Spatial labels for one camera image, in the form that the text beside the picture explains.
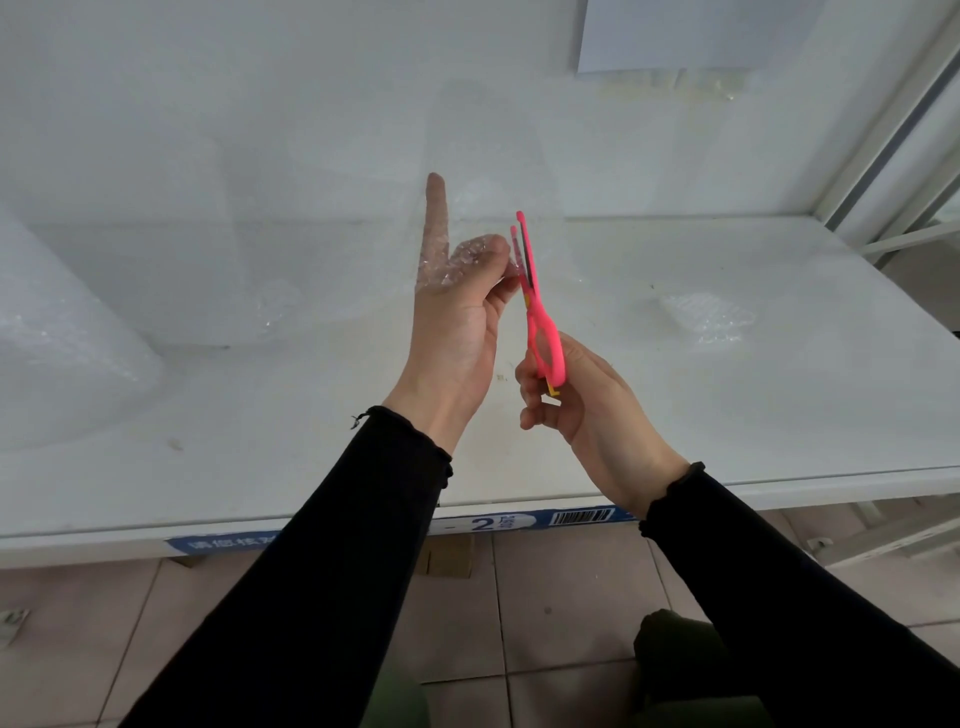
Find small bubble wrap piece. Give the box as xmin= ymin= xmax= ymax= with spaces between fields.
xmin=658 ymin=291 xmax=760 ymax=348

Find clear bubble wrap sheet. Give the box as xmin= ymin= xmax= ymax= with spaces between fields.
xmin=168 ymin=75 xmax=582 ymax=351

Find blue label strip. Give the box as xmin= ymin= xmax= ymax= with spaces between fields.
xmin=165 ymin=505 xmax=639 ymax=557

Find person's left hand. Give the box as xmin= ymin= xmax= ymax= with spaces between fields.
xmin=382 ymin=172 xmax=523 ymax=456

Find person's left forearm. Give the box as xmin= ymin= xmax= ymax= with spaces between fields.
xmin=120 ymin=405 xmax=456 ymax=728

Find person's right hand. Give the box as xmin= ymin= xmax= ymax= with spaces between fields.
xmin=515 ymin=333 xmax=691 ymax=520

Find pink scissors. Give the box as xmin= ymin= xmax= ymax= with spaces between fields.
xmin=510 ymin=210 xmax=569 ymax=399

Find large bubble wrap roll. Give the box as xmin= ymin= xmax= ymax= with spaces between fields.
xmin=0 ymin=206 xmax=168 ymax=453

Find person's right forearm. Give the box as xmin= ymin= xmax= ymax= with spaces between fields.
xmin=637 ymin=461 xmax=960 ymax=728

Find white table leg frame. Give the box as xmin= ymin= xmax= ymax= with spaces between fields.
xmin=805 ymin=493 xmax=960 ymax=570

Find white metal shelf frame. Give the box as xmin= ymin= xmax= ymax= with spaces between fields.
xmin=813 ymin=0 xmax=960 ymax=269

